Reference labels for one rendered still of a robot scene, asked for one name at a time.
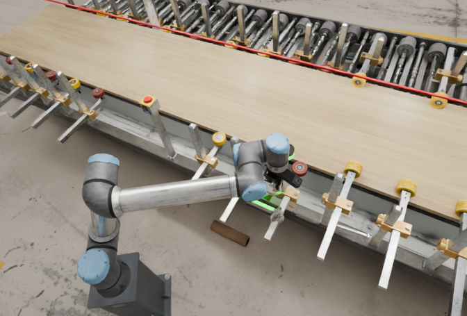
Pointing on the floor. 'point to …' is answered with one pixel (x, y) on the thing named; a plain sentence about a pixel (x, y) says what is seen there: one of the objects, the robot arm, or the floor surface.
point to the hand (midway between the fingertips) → (281, 189)
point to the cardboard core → (230, 233)
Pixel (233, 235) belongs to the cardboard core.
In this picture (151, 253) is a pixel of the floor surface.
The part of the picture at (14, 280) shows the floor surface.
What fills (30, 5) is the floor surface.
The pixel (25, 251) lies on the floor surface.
